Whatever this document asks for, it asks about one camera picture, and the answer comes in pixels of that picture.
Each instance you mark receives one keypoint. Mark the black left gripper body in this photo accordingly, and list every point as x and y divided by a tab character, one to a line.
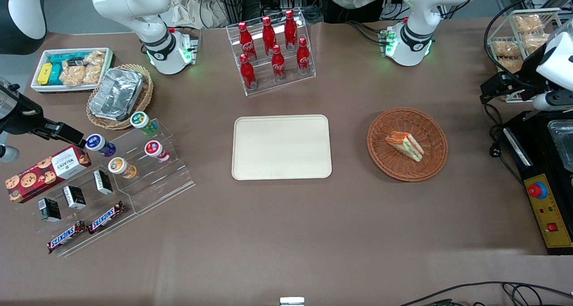
529	70

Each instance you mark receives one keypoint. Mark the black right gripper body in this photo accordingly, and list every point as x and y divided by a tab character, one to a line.
20	118

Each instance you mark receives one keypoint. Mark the triangular sandwich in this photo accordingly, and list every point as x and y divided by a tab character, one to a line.
405	145

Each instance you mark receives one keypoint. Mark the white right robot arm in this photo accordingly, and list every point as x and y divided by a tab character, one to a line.
134	6

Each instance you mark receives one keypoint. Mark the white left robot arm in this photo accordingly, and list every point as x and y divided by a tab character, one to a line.
421	10

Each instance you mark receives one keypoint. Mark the aluminium foil tray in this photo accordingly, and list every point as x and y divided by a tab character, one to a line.
116	93

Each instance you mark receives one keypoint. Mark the shiny metal tray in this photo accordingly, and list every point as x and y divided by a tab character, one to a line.
563	145

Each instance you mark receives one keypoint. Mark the oval light wicker basket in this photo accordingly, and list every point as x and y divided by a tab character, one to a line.
145	95

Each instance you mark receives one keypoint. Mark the round brown wicker basket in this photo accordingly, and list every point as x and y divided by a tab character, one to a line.
385	149

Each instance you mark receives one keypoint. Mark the beige rectangular tray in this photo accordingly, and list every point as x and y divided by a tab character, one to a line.
282	147

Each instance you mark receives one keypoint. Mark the packaged rice cracker bag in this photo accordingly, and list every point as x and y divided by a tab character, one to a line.
506	48
535	42
510	65
527	23

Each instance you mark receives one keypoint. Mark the white plastic snack bin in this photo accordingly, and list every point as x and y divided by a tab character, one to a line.
38	87

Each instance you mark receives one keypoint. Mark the blue lid purple cup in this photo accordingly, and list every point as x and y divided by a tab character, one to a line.
98	144

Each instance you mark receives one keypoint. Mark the red Walkers cookie box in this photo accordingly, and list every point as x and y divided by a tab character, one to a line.
44	172

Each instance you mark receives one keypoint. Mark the yellow snack box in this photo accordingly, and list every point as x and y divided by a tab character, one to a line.
44	73

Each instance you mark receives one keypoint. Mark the teal snack box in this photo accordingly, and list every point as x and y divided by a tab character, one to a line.
55	75
62	57

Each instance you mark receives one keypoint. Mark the clear bag of crackers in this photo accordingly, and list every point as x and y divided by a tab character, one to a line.
72	76
92	73
96	57

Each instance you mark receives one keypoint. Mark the small black carton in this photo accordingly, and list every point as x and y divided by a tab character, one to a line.
74	197
103	182
49	210

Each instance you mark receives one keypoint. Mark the orange cup with white lid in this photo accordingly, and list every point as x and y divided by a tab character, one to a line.
120	166

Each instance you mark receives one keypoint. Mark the yellow control box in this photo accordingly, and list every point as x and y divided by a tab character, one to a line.
532	163

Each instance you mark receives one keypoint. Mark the green lid cup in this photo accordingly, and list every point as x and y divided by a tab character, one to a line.
141	120

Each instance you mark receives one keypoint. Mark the red lid cup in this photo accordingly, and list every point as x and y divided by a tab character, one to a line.
154	149

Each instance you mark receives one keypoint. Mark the Snickers bar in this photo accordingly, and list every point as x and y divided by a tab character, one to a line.
106	217
66	237

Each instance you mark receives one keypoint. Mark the red emergency stop button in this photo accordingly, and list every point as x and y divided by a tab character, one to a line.
537	190

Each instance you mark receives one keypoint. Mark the clear acrylic stepped stand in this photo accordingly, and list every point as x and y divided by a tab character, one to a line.
152	185

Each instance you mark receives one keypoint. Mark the red cola bottle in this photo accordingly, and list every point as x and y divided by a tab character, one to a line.
303	57
248	75
269	35
279	66
291	31
246	44

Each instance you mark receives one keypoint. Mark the clear acrylic bottle rack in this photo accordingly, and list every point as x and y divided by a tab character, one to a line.
264	86

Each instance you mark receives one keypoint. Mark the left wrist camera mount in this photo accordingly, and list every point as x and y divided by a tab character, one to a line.
550	101

